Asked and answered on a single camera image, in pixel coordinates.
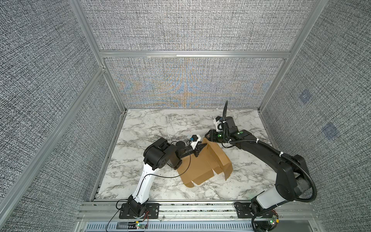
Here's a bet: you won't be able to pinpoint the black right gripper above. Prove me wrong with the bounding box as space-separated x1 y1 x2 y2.
203 129 230 144

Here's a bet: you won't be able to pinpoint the brown cardboard box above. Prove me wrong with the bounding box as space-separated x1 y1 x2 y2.
177 138 233 188

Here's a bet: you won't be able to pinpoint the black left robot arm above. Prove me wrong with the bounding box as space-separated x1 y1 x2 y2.
126 135 206 218

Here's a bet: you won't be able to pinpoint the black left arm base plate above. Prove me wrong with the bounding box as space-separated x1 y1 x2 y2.
119 202 160 219

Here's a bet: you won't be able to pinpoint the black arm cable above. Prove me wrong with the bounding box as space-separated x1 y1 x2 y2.
105 140 192 232
221 100 318 232

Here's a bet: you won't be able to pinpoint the aluminium enclosure frame bars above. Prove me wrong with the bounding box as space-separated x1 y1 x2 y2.
0 0 329 217

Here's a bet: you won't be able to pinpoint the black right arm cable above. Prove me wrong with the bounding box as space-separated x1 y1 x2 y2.
221 100 318 232

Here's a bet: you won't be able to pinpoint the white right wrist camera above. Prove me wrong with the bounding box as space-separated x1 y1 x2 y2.
213 116 223 132

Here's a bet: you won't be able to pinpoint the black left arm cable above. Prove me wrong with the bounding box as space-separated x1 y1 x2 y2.
105 140 192 232

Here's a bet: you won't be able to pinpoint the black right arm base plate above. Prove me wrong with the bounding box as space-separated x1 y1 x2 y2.
233 202 278 221

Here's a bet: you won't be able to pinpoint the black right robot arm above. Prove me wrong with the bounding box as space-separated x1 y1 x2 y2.
205 117 318 217

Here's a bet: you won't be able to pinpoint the aluminium front rail frame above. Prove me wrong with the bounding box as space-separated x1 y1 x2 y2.
72 200 325 232

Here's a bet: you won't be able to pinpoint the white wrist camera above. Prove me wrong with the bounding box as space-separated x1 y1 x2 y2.
213 116 223 132
189 134 202 150

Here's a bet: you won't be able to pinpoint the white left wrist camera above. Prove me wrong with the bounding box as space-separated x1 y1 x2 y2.
189 134 202 150

